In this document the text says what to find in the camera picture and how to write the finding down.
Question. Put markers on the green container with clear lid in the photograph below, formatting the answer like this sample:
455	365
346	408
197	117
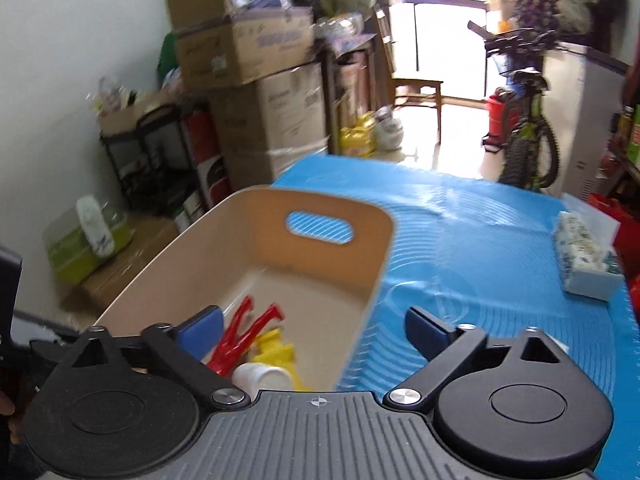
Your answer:
75	260

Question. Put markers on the red gift bags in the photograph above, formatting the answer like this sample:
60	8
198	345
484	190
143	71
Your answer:
620	220

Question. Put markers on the white chest freezer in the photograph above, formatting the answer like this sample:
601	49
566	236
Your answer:
580	125

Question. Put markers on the wooden chair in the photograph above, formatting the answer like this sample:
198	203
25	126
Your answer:
417	85

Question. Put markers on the white patterned cloth roll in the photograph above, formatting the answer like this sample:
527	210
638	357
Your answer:
95	225

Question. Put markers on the white pill bottle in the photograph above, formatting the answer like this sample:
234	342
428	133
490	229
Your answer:
260	377

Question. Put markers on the black metal cart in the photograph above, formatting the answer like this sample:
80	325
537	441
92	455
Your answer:
150	127

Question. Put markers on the beige plastic storage basket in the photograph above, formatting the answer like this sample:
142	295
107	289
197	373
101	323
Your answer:
325	270

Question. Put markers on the low brown cardboard box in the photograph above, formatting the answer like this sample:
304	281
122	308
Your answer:
135	260

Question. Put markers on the black green bicycle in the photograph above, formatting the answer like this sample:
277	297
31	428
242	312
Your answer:
525	145

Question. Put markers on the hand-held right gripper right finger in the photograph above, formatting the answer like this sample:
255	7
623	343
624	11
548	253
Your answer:
425	332

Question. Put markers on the yellow plastic toy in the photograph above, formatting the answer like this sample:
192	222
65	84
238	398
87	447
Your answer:
275	350

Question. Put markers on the white plastic bag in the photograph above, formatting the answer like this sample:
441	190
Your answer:
390	132

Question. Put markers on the patterned tissue box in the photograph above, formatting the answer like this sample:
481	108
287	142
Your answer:
580	255

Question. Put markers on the green bag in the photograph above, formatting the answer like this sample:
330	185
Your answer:
167	60

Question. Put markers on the yellow plastic bag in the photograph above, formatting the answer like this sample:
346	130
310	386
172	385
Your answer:
357	137

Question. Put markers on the open cardboard box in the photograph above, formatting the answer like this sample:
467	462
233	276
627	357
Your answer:
240	55

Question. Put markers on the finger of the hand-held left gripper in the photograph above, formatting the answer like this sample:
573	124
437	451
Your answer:
47	351

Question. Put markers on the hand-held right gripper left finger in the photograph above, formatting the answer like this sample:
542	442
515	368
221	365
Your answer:
202	330

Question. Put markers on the blue silicone baking mat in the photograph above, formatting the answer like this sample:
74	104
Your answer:
475	270

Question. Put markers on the large taped cardboard box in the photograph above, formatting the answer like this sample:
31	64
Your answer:
280	120

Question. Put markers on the wooden shelf unit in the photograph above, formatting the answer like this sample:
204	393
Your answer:
350	90

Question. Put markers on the small cardboard box of clutter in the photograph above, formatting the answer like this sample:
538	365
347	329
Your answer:
120	117

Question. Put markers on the red small tool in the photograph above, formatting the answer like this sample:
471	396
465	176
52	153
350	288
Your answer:
240	340

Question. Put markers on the red fire extinguisher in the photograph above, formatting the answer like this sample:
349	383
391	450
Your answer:
205	145

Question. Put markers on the red bucket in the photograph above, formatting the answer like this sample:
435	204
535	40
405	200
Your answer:
500	115

